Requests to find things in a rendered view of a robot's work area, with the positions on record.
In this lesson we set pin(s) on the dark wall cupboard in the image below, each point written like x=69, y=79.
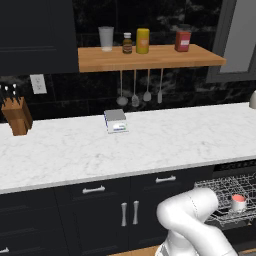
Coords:
x=36, y=35

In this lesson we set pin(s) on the red jar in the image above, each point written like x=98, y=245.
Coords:
x=182, y=40

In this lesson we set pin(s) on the hanging steel ladle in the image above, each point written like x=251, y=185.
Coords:
x=122, y=98

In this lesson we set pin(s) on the wooden wall shelf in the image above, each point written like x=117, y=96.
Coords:
x=146, y=58

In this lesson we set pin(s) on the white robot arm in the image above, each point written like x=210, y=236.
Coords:
x=193, y=220

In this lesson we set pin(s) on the white wall socket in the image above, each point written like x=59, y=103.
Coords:
x=38, y=83

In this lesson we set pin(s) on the hanging steel spoon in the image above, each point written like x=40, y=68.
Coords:
x=135, y=99

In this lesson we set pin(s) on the dark cupboard door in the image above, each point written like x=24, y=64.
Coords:
x=96, y=226
x=145, y=220

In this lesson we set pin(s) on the yellow canister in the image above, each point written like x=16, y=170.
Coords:
x=142, y=41

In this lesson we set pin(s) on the white cup with red inside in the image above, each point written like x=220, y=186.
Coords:
x=238, y=202

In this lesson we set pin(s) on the dark base cupboard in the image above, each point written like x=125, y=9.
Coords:
x=28, y=223

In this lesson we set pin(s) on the grey window frame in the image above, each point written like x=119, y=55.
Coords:
x=230, y=41

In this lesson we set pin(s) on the black dishwasher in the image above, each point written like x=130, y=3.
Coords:
x=236, y=200

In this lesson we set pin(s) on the hanging steel turner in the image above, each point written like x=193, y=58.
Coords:
x=160, y=95

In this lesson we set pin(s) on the grey kitchen scale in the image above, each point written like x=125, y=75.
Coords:
x=115, y=121

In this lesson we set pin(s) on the clear glass tumbler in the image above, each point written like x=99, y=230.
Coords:
x=106, y=38

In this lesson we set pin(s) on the hanging steel spatula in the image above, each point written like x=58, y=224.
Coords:
x=147, y=95

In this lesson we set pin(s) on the dark drawer front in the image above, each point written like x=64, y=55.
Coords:
x=93, y=194
x=166, y=183

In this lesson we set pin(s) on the brown glass bottle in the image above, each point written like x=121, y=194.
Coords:
x=127, y=43

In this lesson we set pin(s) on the pale round object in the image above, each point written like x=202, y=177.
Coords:
x=253, y=100

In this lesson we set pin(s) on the wooden knife block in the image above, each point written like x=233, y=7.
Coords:
x=17, y=115

